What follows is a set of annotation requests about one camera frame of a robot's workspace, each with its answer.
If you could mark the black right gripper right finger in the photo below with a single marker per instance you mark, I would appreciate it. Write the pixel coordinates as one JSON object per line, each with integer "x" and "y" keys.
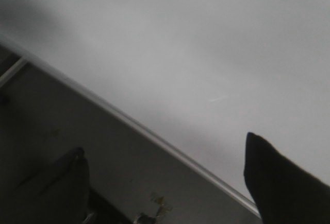
{"x": 281, "y": 190}

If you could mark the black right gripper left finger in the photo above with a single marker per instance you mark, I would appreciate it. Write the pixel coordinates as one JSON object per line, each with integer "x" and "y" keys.
{"x": 56, "y": 194}

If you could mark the white whiteboard with aluminium frame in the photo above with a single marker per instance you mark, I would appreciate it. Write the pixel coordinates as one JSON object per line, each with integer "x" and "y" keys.
{"x": 194, "y": 75}

